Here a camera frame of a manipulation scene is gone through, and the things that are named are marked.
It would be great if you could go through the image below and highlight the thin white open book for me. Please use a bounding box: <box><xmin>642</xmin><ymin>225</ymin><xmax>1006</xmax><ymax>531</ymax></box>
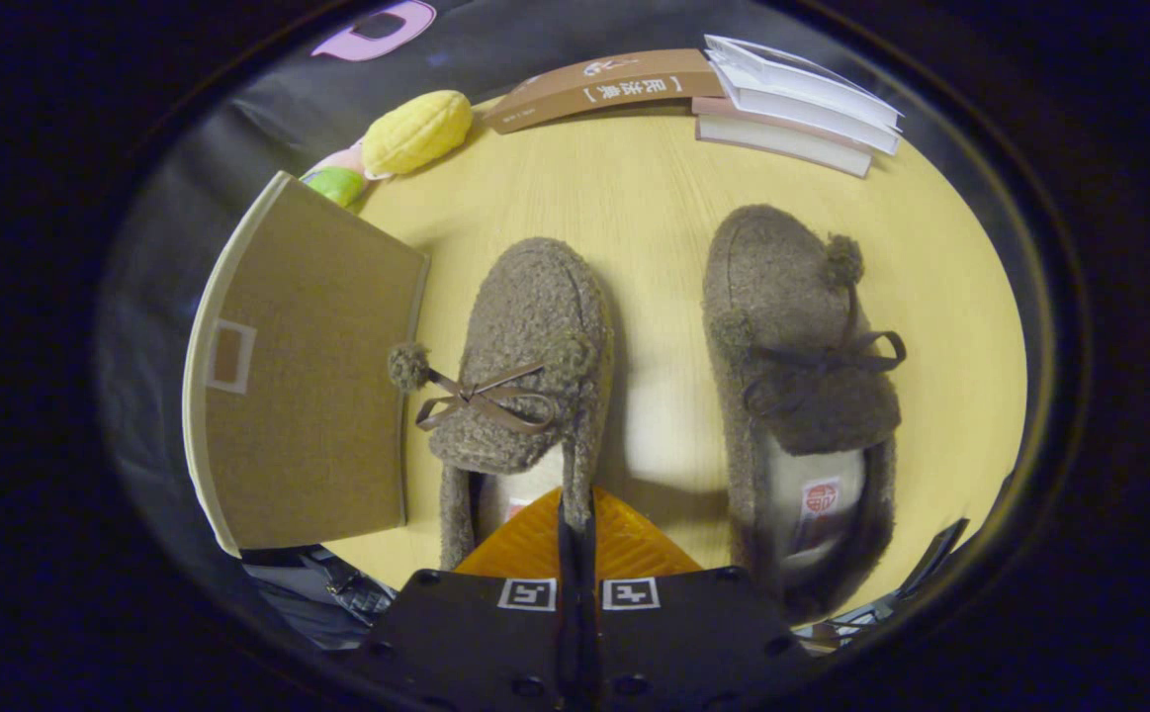
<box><xmin>703</xmin><ymin>34</ymin><xmax>904</xmax><ymax>122</ymax></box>

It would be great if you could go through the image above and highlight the brown book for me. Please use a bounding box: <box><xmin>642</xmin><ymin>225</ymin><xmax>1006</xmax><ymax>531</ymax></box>
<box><xmin>480</xmin><ymin>48</ymin><xmax>726</xmax><ymax>135</ymax></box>

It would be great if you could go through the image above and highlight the pink plush toy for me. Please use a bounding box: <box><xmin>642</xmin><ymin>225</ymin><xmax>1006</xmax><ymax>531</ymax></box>
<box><xmin>308</xmin><ymin>142</ymin><xmax>396</xmax><ymax>185</ymax></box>

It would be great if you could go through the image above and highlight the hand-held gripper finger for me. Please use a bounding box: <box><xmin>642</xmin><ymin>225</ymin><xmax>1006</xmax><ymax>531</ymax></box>
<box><xmin>578</xmin><ymin>488</ymin><xmax>819</xmax><ymax>712</ymax></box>
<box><xmin>362</xmin><ymin>488</ymin><xmax>576</xmax><ymax>712</ymax></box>

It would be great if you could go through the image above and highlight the yellow plush toy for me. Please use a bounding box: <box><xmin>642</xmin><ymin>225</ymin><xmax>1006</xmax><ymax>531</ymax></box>
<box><xmin>361</xmin><ymin>90</ymin><xmax>475</xmax><ymax>178</ymax></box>

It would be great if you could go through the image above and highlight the brown cardboard storage box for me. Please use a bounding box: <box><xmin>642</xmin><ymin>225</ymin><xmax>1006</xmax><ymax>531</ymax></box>
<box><xmin>182</xmin><ymin>170</ymin><xmax>433</xmax><ymax>561</ymax></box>

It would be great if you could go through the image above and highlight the brown fuzzy shoe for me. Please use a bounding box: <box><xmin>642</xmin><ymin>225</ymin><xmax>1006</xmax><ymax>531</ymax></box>
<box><xmin>701</xmin><ymin>204</ymin><xmax>909</xmax><ymax>626</ymax></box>
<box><xmin>387</xmin><ymin>236</ymin><xmax>616</xmax><ymax>574</ymax></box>

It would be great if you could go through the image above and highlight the green plush toy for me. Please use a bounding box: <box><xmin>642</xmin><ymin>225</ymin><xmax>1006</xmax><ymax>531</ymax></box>
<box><xmin>302</xmin><ymin>166</ymin><xmax>369</xmax><ymax>210</ymax></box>

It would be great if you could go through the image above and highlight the thick white book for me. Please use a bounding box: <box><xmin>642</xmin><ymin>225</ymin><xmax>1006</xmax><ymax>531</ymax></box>
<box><xmin>711</xmin><ymin>65</ymin><xmax>902</xmax><ymax>156</ymax></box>

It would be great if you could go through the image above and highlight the dark fabric item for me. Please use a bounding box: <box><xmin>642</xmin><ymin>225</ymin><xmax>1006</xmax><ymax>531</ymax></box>
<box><xmin>241</xmin><ymin>542</ymin><xmax>398</xmax><ymax>651</ymax></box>

